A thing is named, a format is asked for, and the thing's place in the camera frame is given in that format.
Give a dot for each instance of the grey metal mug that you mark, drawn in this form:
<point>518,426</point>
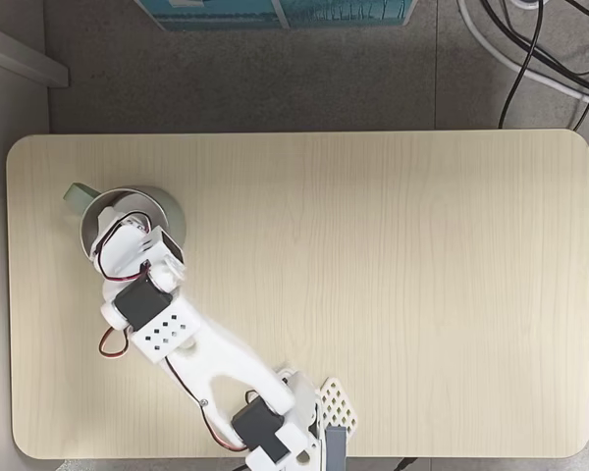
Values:
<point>173,208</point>

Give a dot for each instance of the white furniture panel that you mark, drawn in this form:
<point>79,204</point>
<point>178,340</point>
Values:
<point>24,59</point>

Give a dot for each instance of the blue printed box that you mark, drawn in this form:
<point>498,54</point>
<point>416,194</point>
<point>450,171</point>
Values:
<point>275,14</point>

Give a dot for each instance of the grey table clamp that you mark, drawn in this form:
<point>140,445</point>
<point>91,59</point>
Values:
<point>336,446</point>

